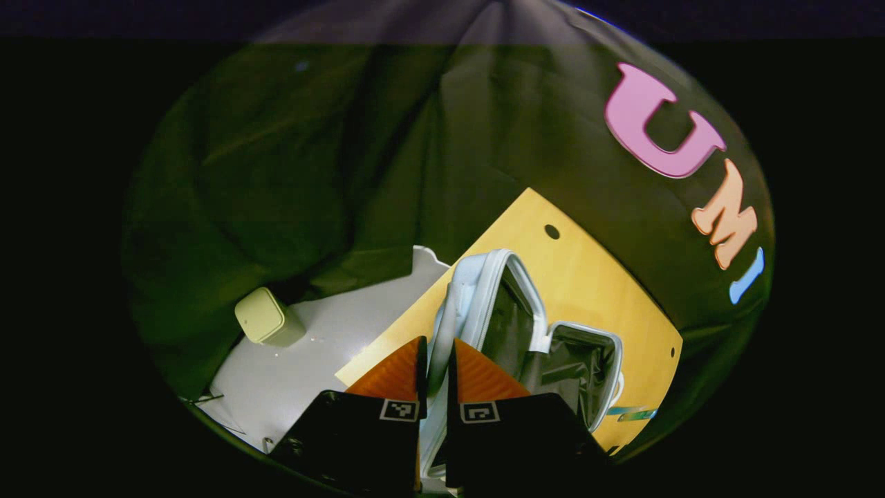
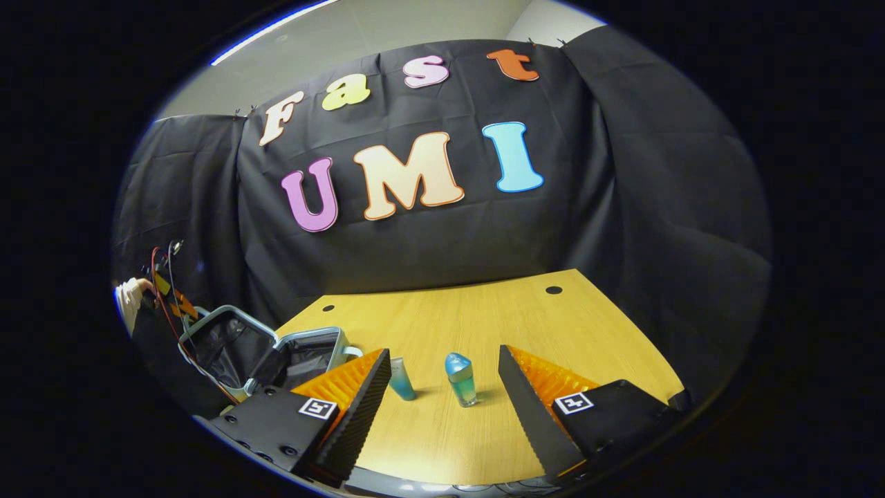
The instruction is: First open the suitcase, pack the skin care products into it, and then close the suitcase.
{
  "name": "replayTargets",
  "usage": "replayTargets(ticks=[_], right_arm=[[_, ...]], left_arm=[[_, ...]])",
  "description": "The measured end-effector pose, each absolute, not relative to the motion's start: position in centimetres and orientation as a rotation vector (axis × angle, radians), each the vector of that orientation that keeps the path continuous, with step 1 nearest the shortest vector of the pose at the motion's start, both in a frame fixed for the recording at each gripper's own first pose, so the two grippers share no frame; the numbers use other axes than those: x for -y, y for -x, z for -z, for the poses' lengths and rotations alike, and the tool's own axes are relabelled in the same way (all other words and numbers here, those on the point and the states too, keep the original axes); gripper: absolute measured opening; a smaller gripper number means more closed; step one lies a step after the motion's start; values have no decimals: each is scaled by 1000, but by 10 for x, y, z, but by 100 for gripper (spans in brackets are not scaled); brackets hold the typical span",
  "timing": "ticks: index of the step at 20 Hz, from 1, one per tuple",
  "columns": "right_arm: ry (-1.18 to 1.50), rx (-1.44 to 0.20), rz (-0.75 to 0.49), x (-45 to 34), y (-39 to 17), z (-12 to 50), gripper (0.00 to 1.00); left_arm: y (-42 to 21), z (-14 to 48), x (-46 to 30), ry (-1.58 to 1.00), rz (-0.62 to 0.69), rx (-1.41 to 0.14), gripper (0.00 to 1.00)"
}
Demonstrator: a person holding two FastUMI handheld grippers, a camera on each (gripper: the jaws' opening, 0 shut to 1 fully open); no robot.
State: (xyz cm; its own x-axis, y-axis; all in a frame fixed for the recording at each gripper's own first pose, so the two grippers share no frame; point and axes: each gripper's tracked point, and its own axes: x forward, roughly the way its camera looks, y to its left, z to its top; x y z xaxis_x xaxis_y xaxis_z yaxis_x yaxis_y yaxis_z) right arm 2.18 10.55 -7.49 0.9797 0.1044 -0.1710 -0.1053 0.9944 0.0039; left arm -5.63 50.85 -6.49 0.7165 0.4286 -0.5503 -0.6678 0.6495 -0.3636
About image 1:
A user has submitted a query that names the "pale green trash bin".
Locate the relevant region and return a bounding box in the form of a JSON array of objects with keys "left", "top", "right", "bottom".
[{"left": 234, "top": 287, "right": 307, "bottom": 347}]

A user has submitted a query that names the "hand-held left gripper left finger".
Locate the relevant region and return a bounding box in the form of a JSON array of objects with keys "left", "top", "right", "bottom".
[{"left": 270, "top": 336, "right": 427, "bottom": 495}]

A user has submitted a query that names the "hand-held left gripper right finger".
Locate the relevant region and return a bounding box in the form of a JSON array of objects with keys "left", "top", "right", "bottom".
[{"left": 446, "top": 338, "right": 613, "bottom": 493}]

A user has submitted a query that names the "light blue suitcase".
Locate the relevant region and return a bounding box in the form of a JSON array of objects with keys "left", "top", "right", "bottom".
[{"left": 418, "top": 249, "right": 624, "bottom": 481}]

